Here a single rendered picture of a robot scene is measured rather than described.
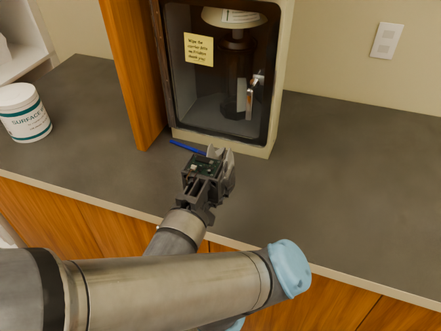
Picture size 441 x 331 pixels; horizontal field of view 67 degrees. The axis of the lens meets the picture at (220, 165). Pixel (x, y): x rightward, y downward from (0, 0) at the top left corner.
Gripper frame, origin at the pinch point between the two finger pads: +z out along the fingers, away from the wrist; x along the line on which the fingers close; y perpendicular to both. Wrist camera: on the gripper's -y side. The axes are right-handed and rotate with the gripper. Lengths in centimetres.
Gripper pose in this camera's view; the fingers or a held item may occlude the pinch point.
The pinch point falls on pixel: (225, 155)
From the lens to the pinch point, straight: 71.9
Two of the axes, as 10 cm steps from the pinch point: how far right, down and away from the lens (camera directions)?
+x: -9.4, -2.3, 2.5
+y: -0.2, -7.1, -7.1
